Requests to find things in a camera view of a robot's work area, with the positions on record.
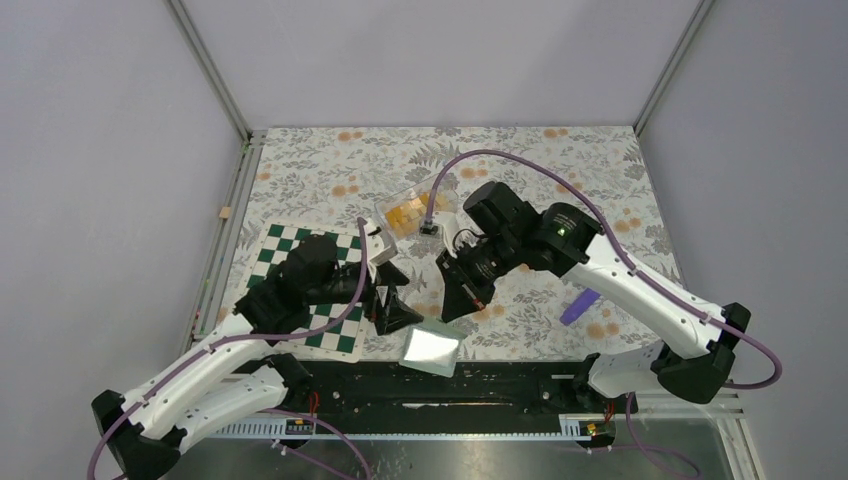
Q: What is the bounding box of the white slotted cable duct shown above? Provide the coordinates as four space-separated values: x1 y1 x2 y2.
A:
170 414 595 443

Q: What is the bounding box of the floral table mat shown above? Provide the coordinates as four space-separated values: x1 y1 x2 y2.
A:
204 127 679 361

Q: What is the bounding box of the green card holder wallet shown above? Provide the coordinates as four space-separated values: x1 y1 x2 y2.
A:
398 318 467 378

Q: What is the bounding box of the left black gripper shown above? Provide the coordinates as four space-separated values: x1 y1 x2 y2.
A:
308 260 424 333

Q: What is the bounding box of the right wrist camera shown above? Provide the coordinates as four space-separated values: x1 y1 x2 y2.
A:
419 211 462 258

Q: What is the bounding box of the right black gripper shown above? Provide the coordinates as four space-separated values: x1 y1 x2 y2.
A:
436 230 522 322

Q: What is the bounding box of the green white chessboard mat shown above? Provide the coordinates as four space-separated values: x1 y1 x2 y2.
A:
245 223 382 364

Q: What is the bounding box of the clear box with orange blocks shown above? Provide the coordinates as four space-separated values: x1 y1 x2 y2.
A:
375 175 458 240

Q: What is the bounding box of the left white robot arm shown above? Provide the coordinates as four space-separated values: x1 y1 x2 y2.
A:
92 224 408 479

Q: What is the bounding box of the purple cylinder tube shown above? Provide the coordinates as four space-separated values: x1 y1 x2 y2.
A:
559 289 600 326

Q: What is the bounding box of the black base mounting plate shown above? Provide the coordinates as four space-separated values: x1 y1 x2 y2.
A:
281 360 626 435

